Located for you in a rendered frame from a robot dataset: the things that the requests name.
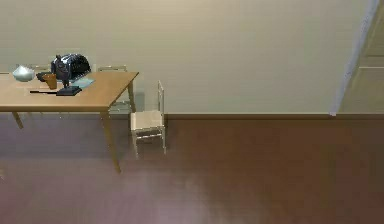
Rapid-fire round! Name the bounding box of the pale wooden chair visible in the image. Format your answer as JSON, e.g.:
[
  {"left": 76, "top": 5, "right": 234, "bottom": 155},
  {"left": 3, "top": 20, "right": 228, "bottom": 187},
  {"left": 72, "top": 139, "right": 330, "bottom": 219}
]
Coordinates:
[
  {"left": 129, "top": 80, "right": 167, "bottom": 159},
  {"left": 97, "top": 65, "right": 133, "bottom": 114}
]

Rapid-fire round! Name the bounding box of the light wooden table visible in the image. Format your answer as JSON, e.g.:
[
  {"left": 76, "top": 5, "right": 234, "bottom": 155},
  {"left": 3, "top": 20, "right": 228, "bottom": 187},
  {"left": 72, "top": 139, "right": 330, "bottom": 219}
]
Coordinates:
[{"left": 0, "top": 71, "right": 140, "bottom": 174}]

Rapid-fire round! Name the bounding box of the pale blue cloth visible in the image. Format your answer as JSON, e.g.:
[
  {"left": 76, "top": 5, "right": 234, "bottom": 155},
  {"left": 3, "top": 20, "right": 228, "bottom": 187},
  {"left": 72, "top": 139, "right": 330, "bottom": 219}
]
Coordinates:
[{"left": 69, "top": 76, "right": 96, "bottom": 90}]

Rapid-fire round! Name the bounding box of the black spatula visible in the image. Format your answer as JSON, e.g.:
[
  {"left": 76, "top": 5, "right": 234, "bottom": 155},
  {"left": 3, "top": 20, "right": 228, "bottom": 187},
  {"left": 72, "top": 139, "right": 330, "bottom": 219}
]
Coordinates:
[{"left": 29, "top": 85, "right": 83, "bottom": 97}]

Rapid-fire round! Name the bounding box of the black and silver toaster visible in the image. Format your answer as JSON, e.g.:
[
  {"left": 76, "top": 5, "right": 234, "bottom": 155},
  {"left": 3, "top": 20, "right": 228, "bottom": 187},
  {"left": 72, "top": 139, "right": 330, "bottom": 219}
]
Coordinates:
[{"left": 50, "top": 53, "right": 92, "bottom": 81}]

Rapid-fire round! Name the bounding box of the brown cup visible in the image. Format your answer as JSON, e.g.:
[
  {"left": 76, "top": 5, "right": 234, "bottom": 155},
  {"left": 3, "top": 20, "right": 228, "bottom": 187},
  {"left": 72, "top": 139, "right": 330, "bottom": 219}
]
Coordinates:
[{"left": 43, "top": 73, "right": 58, "bottom": 90}]

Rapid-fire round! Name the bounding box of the pale grey bowl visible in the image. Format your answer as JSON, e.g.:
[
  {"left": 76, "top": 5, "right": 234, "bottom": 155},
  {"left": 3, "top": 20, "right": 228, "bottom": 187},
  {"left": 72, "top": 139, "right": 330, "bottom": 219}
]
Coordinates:
[{"left": 12, "top": 64, "right": 36, "bottom": 83}]

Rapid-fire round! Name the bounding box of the pale room door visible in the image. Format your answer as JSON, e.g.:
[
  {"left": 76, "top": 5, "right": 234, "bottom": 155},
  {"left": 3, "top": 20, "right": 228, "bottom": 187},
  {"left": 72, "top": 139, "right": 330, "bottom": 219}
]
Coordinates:
[{"left": 338, "top": 0, "right": 384, "bottom": 114}]

